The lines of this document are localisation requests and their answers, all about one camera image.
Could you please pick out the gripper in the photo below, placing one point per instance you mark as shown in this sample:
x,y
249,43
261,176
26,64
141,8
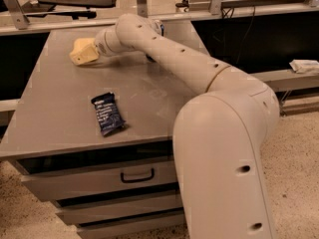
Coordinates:
x,y
102,44

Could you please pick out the black clamp on ledge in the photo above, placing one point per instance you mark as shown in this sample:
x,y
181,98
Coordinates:
x,y
182,4

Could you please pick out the black drawer handle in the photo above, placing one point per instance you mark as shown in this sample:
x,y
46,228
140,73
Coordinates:
x,y
138,177

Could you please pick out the middle grey drawer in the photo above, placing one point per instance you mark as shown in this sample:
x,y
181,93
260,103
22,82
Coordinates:
x,y
121,207

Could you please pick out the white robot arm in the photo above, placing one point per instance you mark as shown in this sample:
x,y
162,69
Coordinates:
x,y
216,135

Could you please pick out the grey drawer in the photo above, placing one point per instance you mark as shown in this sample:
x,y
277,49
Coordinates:
x,y
121,207
98,179
137,225

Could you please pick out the bottom grey drawer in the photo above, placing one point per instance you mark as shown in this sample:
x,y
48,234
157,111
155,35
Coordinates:
x,y
137,225

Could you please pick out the top grey drawer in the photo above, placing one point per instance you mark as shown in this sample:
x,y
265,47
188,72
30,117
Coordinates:
x,y
98,179

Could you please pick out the grey drawer cabinet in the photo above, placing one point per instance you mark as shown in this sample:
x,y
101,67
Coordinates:
x,y
55,126

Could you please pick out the blue soda can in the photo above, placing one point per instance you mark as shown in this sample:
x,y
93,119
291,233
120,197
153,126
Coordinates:
x,y
157,25

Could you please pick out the metal railing frame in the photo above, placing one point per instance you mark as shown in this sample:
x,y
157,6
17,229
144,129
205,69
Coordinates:
x,y
14,21

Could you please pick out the white cloth on ledge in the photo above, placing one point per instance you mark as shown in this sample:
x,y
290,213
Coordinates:
x,y
305,66

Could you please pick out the yellow sponge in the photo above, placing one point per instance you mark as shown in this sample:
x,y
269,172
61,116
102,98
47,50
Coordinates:
x,y
84,44

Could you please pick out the blue snack packet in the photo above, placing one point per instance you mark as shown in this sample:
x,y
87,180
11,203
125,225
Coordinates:
x,y
107,113

